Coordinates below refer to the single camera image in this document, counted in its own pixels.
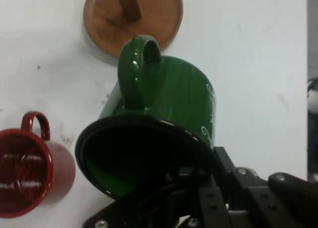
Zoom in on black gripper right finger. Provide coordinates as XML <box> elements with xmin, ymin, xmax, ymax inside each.
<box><xmin>213</xmin><ymin>146</ymin><xmax>318</xmax><ymax>228</ymax></box>

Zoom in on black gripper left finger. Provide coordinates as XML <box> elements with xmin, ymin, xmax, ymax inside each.
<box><xmin>81</xmin><ymin>167</ymin><xmax>229</xmax><ymax>228</ymax></box>

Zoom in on green enamel mug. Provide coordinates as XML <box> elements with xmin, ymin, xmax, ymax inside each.
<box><xmin>75</xmin><ymin>34</ymin><xmax>219</xmax><ymax>201</ymax></box>

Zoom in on black equipment beside table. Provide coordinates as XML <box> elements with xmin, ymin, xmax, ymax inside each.
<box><xmin>307</xmin><ymin>76</ymin><xmax>318</xmax><ymax>182</ymax></box>

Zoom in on red ceramic mug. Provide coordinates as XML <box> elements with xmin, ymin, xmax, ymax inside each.
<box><xmin>0</xmin><ymin>110</ymin><xmax>77</xmax><ymax>219</ymax></box>

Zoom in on brown wooden mug tree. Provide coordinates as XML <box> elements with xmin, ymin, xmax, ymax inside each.
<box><xmin>83</xmin><ymin>0</ymin><xmax>184</xmax><ymax>59</ymax></box>

